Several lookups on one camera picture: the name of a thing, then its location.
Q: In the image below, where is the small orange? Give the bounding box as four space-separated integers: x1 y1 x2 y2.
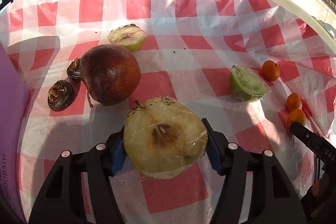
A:
261 60 281 81

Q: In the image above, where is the green fruit half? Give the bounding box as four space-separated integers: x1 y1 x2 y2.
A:
229 65 269 102

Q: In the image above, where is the dark water chestnut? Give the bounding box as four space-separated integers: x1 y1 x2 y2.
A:
67 58 81 81
47 80 75 111

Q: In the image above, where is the cut pear half with seeds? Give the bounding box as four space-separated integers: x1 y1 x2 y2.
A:
123 96 208 179

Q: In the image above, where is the purple storage box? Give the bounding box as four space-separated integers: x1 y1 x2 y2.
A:
1 46 29 223

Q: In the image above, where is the dark red whole apple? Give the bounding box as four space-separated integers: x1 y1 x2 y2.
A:
79 44 141 106

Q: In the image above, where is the red white checkered tablecloth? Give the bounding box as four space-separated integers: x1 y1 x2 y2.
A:
1 0 335 219

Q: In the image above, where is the cut apple half small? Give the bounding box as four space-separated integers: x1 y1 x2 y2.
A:
108 24 148 52

